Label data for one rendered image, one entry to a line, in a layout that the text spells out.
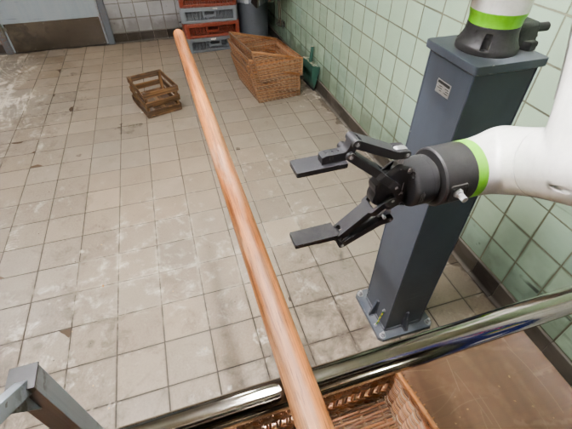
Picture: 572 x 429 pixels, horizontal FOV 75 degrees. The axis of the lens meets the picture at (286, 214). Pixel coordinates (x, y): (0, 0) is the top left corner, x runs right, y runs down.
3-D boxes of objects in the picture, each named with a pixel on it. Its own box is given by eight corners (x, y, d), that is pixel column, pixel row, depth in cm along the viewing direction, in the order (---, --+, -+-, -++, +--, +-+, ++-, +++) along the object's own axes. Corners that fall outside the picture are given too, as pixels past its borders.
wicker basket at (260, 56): (252, 85, 311) (250, 51, 292) (230, 62, 348) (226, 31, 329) (304, 75, 326) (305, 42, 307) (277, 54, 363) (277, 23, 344)
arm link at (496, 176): (502, 183, 68) (500, 122, 65) (570, 191, 56) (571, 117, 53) (437, 199, 65) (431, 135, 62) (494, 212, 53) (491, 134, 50)
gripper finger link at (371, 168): (394, 193, 54) (401, 186, 53) (347, 163, 47) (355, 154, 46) (381, 177, 57) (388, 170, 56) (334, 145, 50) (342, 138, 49)
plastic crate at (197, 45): (242, 48, 427) (241, 33, 416) (189, 54, 412) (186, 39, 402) (233, 37, 454) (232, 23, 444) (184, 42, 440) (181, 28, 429)
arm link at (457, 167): (429, 174, 65) (444, 127, 59) (472, 218, 57) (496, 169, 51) (398, 180, 64) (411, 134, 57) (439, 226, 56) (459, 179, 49)
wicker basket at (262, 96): (251, 105, 325) (248, 74, 306) (231, 80, 362) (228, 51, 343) (301, 95, 339) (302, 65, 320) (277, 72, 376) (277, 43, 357)
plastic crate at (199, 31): (240, 34, 416) (239, 19, 405) (185, 39, 402) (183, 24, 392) (233, 23, 443) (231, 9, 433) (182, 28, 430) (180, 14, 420)
